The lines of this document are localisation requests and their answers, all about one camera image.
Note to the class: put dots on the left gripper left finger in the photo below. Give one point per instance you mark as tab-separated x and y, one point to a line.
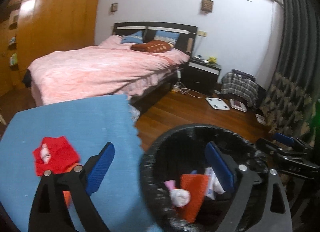
49	211

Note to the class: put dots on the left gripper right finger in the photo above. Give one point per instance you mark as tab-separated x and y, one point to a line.
258	202

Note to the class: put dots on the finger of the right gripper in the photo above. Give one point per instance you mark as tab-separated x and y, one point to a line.
273	150
295	143

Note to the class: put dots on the white blue cardboard box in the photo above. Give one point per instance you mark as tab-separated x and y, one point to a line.
214	187

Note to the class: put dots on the red cloth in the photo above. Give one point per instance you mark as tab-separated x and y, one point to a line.
63	156

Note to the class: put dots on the orange bubble wrap sheet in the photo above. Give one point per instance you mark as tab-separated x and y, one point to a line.
196	185

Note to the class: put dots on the white tissue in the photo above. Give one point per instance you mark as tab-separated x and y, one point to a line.
179	197

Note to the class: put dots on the pink small packet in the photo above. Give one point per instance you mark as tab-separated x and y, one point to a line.
45	153

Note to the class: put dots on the black lined trash bin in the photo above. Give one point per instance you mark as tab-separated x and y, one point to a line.
181	151

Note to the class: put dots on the dark green curtain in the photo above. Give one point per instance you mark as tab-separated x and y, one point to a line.
291	105

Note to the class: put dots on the white bathroom scale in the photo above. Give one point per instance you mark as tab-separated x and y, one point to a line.
217	103

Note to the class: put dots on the blue table cloth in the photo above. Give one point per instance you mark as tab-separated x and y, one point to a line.
87	124

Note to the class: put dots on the black white nightstand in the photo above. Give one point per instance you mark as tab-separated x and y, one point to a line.
200	76

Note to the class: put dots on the yellow plush toy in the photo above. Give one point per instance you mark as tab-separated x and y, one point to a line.
212	60

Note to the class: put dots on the small wooden stool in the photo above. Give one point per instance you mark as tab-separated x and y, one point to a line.
2	120

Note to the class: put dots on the black bed headboard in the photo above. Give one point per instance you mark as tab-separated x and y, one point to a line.
183	35

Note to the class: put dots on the brown dotted pillow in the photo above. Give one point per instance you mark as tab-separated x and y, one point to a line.
154	46

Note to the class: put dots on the right blue pillow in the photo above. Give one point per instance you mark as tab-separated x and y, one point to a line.
167	36

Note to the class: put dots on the blue pillow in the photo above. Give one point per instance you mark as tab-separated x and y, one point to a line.
136	38
167	36

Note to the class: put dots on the pink quilt bed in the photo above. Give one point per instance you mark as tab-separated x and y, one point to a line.
112	67

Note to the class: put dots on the left blue pillow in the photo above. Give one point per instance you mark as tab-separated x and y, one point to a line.
136	38

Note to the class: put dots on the wooden wardrobe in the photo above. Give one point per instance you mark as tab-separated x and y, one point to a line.
33	28

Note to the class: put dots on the right wooden wall lamp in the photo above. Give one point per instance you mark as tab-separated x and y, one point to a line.
206	6

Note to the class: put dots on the wooden wall lamp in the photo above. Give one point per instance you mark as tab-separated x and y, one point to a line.
206	6
114	7

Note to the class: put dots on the left wooden wall lamp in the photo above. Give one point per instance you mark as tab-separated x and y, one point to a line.
114	7

